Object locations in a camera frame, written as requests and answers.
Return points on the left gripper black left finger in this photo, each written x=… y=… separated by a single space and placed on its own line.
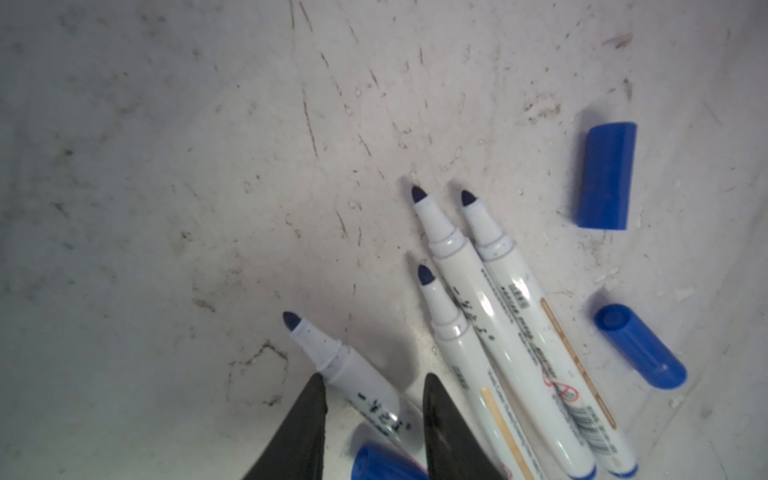
x=296 y=451

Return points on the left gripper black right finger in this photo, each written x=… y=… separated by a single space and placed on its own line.
x=451 y=448

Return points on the white marker pen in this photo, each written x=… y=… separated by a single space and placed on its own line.
x=363 y=386
x=460 y=269
x=462 y=350
x=523 y=294

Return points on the blue pen cap upper right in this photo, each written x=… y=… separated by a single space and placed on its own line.
x=607 y=176

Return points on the blue pen cap lower left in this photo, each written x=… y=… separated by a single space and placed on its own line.
x=376 y=462

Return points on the blue pen cap lower right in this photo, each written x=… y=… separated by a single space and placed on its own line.
x=640 y=347

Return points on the blue pen cap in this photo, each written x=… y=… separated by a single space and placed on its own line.
x=376 y=462
x=607 y=176
x=640 y=347

